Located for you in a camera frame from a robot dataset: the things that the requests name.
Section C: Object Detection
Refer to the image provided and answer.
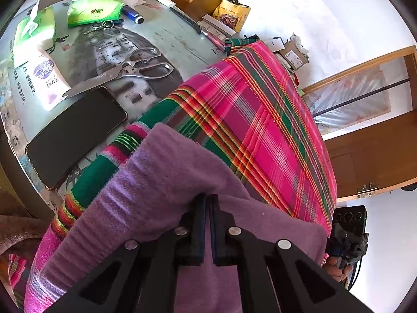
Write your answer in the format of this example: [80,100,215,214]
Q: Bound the cardboard box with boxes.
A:
[277,34,310,71]

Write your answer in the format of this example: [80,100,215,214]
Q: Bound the metal door handle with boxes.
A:
[357,181,380,194]

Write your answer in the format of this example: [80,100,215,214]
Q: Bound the black smartphone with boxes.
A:
[25,86,128,191]

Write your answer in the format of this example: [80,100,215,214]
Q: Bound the blue lighter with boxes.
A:
[122,5,145,24]

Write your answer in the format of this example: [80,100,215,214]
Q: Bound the brown fleece blanket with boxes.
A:
[0,214,50,259]

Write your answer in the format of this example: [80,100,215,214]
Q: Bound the purple sweater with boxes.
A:
[24,123,328,313]

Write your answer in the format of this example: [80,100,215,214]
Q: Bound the black knife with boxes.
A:
[169,6,203,36]

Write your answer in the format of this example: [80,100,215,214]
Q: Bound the translucent door curtain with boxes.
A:
[306,68,410,134]

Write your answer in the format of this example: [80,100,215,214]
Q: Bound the bunch of keys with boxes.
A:
[84,20,125,36]

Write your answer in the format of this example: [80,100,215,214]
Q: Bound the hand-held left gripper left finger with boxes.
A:
[44,194,207,313]

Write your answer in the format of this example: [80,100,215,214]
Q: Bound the white tissue pack purple label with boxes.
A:
[21,47,72,112]

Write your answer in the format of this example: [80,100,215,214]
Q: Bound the pink green plaid blanket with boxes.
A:
[8,41,338,313]

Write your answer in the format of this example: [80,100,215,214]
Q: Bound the white carton box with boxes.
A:
[264,37,283,53]

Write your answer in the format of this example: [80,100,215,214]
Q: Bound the wooden door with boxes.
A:
[326,112,417,200]

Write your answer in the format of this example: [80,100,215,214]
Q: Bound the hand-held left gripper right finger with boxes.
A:
[210,194,373,313]

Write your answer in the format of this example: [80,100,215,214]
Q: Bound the person's right hand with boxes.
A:
[324,256,354,284]

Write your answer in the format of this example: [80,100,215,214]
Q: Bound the steel kitchen scissors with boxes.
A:
[62,47,174,100]

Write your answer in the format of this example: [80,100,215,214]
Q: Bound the black cable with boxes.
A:
[347,257,364,291]

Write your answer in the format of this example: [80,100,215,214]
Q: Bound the wooden door frame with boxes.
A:
[300,46,417,96]

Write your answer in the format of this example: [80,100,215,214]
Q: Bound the green tissue pack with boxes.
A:
[67,0,125,28]
[12,0,56,69]

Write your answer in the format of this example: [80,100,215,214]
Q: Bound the stack of white boxes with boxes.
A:
[197,15,236,38]

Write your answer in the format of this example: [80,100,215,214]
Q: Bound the yellow printed bag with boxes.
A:
[212,0,252,33]

